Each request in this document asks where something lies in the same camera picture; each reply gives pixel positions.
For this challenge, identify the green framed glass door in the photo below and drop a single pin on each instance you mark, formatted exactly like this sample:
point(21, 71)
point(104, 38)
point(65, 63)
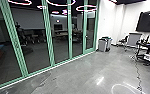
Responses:
point(85, 30)

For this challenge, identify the grey trash bin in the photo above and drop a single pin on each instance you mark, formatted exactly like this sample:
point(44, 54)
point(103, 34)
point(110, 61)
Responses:
point(102, 45)
point(108, 43)

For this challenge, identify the black wall television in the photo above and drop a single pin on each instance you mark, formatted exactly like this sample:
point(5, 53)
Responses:
point(149, 21)

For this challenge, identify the black wall monitor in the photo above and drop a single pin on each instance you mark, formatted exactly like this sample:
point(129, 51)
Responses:
point(58, 27)

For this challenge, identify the green door frame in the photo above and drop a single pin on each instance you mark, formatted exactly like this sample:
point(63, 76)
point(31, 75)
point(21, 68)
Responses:
point(11, 33)

